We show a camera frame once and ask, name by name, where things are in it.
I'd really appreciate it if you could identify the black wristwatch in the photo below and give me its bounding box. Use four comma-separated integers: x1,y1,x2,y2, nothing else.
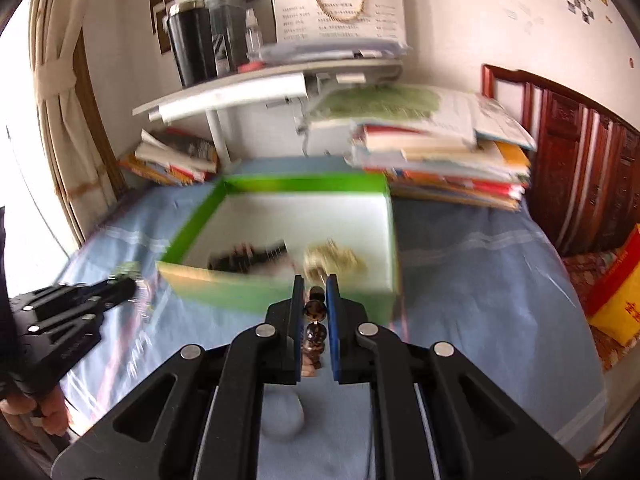
207,240,288,274

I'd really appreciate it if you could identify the brown wooden bead bracelet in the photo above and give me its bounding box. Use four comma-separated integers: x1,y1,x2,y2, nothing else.
300,285,331,378

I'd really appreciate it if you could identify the white wristwatch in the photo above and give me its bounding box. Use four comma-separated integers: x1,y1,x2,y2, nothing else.
303,240,366,280

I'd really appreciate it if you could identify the person's left hand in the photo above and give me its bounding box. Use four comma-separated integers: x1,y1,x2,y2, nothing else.
1,386,68,441

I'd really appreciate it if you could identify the left stack of books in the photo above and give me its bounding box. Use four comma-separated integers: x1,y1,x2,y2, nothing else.
118,127,219,186

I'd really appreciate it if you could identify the stack of books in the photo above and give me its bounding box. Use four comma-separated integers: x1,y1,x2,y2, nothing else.
118,127,219,186
297,84,537,211

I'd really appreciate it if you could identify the green holographic box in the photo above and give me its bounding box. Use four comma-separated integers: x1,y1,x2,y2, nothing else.
156,172,400,324

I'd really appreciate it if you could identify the yellow red bag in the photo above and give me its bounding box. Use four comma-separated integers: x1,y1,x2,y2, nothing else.
584,224,639,347

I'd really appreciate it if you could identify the red wooden headboard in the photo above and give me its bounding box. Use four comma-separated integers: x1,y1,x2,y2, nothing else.
482,64,639,257

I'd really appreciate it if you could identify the white over-bed desk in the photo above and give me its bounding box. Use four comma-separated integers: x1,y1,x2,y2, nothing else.
132,58,402,165

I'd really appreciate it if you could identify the right stack of books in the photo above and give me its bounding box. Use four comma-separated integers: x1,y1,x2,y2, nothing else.
297,84,537,211

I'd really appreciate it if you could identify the black thermos tumbler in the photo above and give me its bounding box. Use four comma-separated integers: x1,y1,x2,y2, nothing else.
166,0,217,88

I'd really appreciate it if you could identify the clear spray bottle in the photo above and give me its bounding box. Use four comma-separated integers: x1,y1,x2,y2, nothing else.
245,9,264,62

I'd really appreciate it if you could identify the beige curtain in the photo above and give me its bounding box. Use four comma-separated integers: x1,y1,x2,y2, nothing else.
28,0,126,244

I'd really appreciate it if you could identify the white paper gift bag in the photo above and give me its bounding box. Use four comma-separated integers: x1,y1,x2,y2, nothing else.
274,0,407,47

